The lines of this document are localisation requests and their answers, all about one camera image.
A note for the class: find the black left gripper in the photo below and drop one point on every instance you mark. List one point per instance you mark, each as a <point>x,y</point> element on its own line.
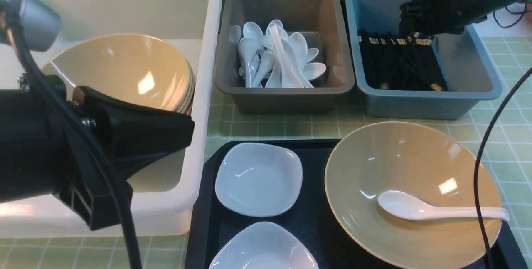
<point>107,142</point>

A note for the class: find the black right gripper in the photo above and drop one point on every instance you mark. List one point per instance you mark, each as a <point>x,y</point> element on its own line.
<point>433,17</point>

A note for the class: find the white square dish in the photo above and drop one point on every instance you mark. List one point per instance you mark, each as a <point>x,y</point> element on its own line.
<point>259,180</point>
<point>264,245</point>

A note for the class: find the white square dish front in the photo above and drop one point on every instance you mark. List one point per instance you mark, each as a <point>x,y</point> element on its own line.
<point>264,245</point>

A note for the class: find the tan noodle bowl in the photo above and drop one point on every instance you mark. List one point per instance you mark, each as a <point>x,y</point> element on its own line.
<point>414,159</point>

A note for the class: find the white soup spoon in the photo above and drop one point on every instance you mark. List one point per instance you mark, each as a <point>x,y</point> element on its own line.
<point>409,207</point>

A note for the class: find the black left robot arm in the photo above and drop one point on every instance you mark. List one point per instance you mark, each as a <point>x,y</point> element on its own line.
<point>33,116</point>

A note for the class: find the top tan stacked bowl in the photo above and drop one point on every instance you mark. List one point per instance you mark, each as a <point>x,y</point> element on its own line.
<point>135,68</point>

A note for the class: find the stack of tan bowls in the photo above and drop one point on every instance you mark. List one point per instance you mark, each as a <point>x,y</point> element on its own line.
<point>184,104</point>

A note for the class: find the blue plastic bin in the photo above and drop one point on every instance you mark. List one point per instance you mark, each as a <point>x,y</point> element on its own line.
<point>463,60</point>

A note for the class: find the pile of black chopsticks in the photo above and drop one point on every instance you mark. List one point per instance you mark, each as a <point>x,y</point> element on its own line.
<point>405,64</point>

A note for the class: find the large white plastic tub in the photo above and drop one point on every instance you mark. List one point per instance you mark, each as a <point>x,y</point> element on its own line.
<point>164,192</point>

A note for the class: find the green checkered tablecloth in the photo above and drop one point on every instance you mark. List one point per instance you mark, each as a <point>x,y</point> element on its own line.
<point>507,156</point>

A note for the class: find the pile of white spoons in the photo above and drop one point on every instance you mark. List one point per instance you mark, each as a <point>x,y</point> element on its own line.
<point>273,58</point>

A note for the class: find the grey plastic bin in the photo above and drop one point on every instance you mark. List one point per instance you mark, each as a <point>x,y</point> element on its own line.
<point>323,26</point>

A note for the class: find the black serving tray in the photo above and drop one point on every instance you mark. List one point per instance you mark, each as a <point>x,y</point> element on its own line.
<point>311,219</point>

